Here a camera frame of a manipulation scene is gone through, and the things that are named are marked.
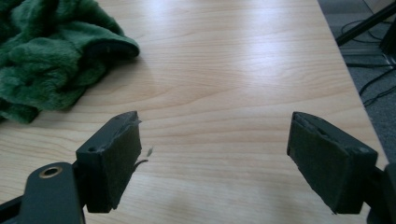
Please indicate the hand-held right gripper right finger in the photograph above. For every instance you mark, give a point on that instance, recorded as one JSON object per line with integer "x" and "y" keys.
{"x": 327, "y": 168}

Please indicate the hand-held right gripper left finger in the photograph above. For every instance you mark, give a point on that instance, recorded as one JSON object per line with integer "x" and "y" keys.
{"x": 109, "y": 168}

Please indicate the green plush garment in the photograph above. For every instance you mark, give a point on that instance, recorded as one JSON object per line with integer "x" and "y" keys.
{"x": 53, "y": 56}

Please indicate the black metal stand leg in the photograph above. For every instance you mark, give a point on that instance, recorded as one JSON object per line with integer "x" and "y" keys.
{"x": 364, "y": 24}

